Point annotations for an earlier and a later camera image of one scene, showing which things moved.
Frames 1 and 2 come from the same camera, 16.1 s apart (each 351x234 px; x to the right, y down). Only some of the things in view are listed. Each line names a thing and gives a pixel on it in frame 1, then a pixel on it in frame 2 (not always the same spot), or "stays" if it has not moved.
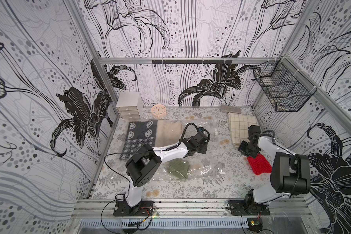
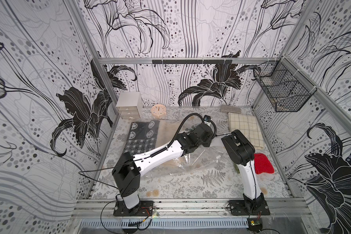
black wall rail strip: (192, 61) stays
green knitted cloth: (180, 166) to (237, 168)
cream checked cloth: (239, 124) stays
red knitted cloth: (260, 165) stays
